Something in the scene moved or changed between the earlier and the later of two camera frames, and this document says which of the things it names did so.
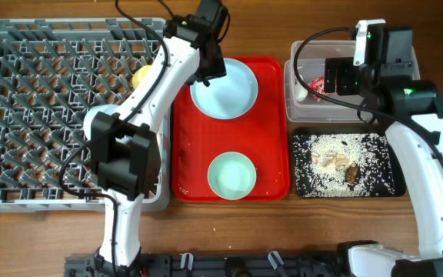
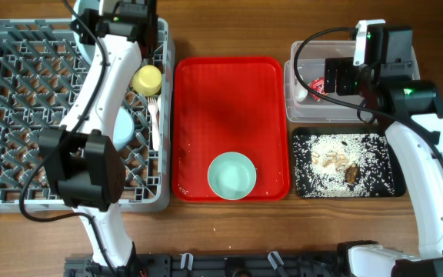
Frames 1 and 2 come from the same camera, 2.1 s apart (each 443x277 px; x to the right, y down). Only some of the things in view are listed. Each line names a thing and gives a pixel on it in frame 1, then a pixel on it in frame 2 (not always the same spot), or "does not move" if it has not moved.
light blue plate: (228, 96) to (88, 51)
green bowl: (231, 175) does not move
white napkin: (301, 91) does not move
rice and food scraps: (343, 165) does not move
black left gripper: (218, 69) to (88, 36)
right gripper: (338, 70) does not move
